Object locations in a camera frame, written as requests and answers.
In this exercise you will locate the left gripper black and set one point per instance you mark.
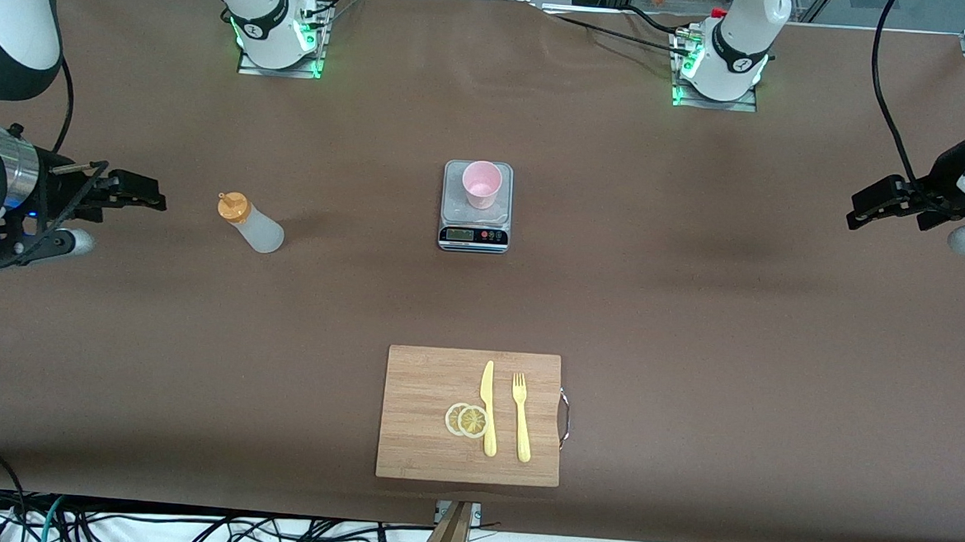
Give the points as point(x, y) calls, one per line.
point(938, 184)

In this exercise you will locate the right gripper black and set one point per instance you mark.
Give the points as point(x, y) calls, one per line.
point(59, 191)

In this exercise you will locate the sauce bottle with orange cap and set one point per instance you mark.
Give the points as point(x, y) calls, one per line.
point(261, 233)

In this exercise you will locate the pink plastic cup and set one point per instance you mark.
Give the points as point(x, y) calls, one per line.
point(481, 184)

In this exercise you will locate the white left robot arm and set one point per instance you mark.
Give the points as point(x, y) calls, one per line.
point(738, 45)

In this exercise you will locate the brown table cover sheet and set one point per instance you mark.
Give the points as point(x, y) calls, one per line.
point(694, 332)

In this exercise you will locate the wooden cutting board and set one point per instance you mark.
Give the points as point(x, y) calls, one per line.
point(418, 400)

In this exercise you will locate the silver digital kitchen scale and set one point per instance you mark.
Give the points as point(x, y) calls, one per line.
point(497, 220)

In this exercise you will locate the lemon slice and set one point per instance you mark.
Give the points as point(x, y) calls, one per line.
point(472, 422)
point(451, 419)

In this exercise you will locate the yellow plastic knife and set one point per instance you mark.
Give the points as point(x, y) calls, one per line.
point(488, 387)

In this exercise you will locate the yellow plastic fork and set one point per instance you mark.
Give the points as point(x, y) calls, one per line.
point(523, 438)

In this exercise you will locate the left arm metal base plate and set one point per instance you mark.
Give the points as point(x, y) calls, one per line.
point(743, 106)

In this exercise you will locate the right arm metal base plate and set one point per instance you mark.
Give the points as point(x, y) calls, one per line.
point(253, 70)

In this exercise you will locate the metal table bracket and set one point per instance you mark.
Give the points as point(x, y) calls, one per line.
point(477, 514)

